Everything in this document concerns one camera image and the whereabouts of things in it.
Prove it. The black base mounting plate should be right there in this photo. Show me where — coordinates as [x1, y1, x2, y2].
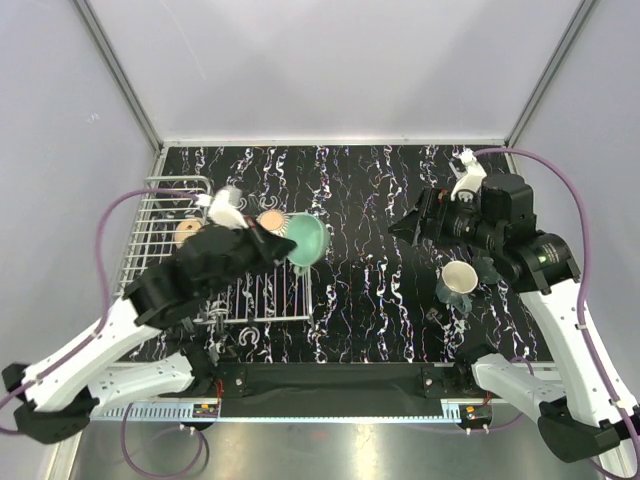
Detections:
[158, 362, 512, 401]

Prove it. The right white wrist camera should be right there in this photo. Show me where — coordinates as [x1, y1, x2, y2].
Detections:
[450, 148, 487, 202]

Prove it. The ribbed grey mug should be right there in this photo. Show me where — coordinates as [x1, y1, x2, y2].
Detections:
[257, 209, 290, 237]

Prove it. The metal wire dish rack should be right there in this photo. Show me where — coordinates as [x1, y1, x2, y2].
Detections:
[114, 188, 288, 330]

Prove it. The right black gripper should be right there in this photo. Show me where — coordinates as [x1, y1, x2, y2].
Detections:
[387, 186, 504, 253]

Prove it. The tan ceramic mug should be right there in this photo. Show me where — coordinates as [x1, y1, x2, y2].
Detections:
[173, 218, 203, 248]

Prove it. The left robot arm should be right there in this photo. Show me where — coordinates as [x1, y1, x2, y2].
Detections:
[2, 225, 296, 445]

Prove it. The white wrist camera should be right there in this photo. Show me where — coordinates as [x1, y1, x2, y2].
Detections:
[196, 185, 249, 229]
[450, 148, 487, 202]

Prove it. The dark mug cream interior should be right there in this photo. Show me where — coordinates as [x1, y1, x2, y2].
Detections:
[435, 261, 479, 314]

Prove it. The mint green mug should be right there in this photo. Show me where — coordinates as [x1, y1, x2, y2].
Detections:
[285, 213, 330, 276]

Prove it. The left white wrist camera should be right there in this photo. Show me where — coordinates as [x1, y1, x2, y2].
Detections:
[196, 185, 249, 229]

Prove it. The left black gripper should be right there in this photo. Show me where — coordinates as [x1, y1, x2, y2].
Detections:
[202, 215, 298, 302]

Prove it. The dark green cup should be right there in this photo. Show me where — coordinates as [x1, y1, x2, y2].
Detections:
[472, 255, 501, 285]

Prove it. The white slotted cable duct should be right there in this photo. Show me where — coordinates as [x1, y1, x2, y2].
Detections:
[93, 399, 221, 422]

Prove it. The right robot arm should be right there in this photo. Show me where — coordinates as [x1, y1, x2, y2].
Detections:
[389, 174, 639, 479]

